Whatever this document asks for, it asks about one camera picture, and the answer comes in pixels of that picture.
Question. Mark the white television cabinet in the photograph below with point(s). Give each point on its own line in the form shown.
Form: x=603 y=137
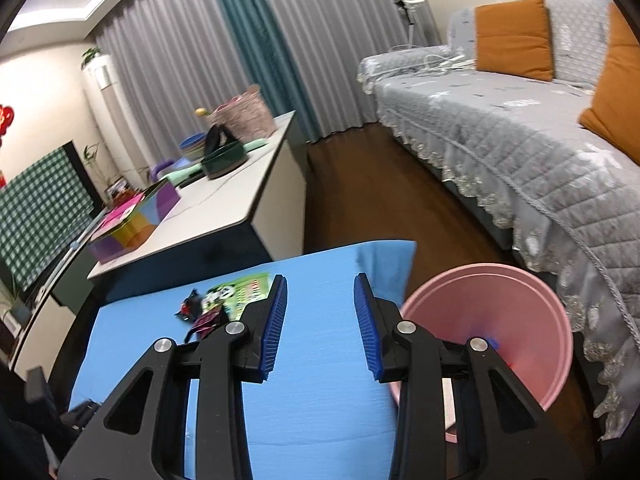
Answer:
x=35 y=330

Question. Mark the yellow fruit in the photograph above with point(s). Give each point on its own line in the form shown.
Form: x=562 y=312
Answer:
x=201 y=111

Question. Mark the pink plastic bin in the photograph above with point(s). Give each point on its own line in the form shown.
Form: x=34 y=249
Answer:
x=500 y=305

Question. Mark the white coffee table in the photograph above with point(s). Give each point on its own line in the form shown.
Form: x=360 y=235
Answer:
x=225 y=195

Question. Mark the green snack packet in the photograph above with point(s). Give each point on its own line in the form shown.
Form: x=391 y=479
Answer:
x=240 y=287

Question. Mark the bamboo plant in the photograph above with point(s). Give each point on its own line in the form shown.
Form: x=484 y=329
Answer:
x=97 y=162

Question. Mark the black television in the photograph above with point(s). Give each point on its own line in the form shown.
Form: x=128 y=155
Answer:
x=80 y=165

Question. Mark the black red wrapper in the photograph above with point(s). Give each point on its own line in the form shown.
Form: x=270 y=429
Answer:
x=190 y=305

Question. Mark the white standing air conditioner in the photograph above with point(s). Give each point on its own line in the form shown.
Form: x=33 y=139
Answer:
x=112 y=110

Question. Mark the pink woven basket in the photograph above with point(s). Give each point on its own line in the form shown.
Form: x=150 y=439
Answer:
x=245 y=112

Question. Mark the orange cushion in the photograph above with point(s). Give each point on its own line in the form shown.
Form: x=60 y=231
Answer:
x=617 y=100
x=515 y=35

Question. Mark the blue table cloth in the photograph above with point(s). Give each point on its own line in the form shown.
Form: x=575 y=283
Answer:
x=320 y=410

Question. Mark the small green plant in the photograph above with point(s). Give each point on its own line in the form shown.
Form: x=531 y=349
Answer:
x=91 y=56

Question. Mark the teal curtain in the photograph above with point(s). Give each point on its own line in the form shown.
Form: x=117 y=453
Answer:
x=250 y=35

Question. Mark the mint green mat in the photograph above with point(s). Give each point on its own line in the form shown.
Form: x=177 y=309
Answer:
x=182 y=175

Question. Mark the light grey cushion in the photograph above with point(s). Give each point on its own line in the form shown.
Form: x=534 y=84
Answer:
x=461 y=30

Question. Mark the red knot wall decoration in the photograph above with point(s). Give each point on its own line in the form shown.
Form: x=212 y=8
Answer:
x=5 y=120

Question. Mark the green checked cloth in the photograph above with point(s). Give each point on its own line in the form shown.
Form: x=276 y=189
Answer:
x=40 y=210

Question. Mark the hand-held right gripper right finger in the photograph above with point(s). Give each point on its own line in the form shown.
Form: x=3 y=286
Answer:
x=365 y=330

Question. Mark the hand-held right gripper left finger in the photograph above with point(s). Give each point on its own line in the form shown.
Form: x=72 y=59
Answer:
x=275 y=330

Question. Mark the colourful striped box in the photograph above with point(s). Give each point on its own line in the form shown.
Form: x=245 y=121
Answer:
x=125 y=240

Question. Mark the grey quilted sofa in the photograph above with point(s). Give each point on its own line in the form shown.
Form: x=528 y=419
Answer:
x=525 y=135

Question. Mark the black pink wrapper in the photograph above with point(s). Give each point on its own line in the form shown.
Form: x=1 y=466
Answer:
x=207 y=322

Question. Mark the grey curtain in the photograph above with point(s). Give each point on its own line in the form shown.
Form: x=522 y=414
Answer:
x=340 y=35
x=175 y=60

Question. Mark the pink gift packet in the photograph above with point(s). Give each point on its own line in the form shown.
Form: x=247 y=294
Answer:
x=117 y=215

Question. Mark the white floor lamp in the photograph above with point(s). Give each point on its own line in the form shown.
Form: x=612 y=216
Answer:
x=411 y=10

